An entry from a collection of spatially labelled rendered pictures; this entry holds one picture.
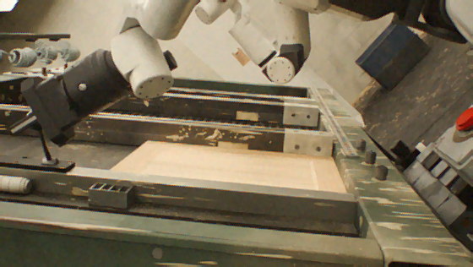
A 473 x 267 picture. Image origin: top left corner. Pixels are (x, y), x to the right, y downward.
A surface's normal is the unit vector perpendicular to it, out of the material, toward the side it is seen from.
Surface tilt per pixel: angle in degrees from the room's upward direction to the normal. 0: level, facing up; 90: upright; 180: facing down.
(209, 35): 90
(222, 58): 90
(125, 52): 64
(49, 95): 90
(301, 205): 90
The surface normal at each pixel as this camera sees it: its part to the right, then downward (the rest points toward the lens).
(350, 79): -0.15, 0.26
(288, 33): -0.30, 0.43
